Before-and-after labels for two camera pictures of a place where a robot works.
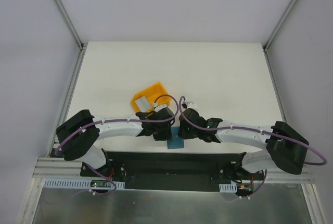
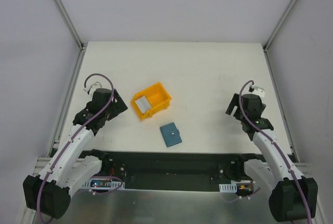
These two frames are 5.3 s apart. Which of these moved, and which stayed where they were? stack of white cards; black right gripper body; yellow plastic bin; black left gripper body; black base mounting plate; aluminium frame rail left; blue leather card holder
Moved: blue leather card holder; black left gripper body; black right gripper body
Stayed: stack of white cards; black base mounting plate; yellow plastic bin; aluminium frame rail left
